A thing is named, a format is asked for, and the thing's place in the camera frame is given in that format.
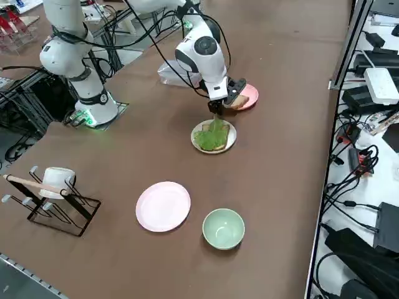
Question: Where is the wooden stick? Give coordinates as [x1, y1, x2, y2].
[2, 174, 71, 196]

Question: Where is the white power strip box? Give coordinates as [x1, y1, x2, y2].
[363, 67, 399, 105]

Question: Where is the pink round plate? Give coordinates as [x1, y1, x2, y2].
[237, 83, 260, 110]
[135, 181, 192, 233]

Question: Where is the black flat box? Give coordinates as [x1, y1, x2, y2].
[353, 49, 399, 75]

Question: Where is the thick black hose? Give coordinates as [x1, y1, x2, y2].
[0, 64, 44, 73]

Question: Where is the black power adapter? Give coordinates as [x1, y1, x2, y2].
[342, 85, 377, 113]

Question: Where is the black bag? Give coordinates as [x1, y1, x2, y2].
[324, 228, 399, 299]

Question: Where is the black wire cup rack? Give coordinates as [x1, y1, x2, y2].
[2, 166, 102, 238]

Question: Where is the green lettuce leaf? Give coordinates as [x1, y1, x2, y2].
[193, 114, 228, 150]

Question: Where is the black red electronic device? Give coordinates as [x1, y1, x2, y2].
[338, 123, 362, 145]

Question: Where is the aluminium frame post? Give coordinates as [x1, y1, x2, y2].
[329, 0, 373, 91]

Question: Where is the white round plate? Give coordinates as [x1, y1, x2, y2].
[190, 119, 237, 154]

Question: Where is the white cup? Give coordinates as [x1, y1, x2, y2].
[39, 166, 77, 200]

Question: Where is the green bowl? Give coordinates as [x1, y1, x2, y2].
[201, 207, 246, 250]

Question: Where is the clear plastic container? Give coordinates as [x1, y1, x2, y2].
[156, 59, 202, 89]

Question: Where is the small black adapter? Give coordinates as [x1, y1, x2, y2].
[364, 31, 386, 48]

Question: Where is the grey aluminium rail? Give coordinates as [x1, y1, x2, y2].
[0, 249, 68, 299]

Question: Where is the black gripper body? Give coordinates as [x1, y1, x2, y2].
[201, 79, 226, 107]

